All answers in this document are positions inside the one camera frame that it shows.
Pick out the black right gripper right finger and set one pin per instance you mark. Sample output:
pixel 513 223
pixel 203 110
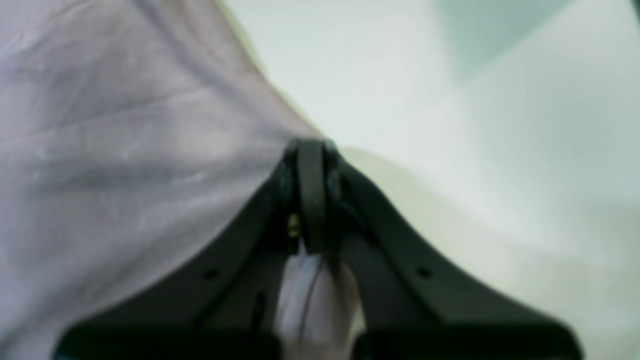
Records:
pixel 417 304

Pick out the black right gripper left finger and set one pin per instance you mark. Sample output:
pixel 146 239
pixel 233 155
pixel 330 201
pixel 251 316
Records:
pixel 221 304

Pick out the mauve pink t-shirt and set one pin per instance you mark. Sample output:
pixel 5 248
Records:
pixel 132 132

